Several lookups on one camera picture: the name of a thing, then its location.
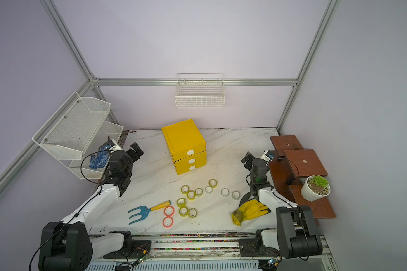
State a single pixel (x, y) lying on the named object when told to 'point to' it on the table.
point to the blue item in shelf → (99, 161)
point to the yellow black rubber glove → (249, 210)
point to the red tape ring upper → (169, 211)
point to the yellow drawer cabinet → (187, 145)
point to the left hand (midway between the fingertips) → (131, 148)
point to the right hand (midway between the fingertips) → (252, 157)
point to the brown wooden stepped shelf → (291, 165)
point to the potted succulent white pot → (315, 188)
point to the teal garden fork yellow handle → (144, 210)
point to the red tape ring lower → (168, 222)
